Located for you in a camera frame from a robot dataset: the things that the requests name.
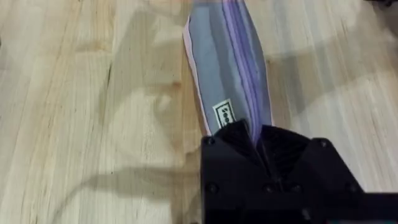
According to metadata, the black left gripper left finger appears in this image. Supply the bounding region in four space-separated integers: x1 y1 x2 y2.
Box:
200 119 274 197

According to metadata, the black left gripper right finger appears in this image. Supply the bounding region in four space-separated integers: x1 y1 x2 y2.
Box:
259 124 364 195

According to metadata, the grey zip bag purple zip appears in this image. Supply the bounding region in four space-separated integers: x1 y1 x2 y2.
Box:
182 0 274 147

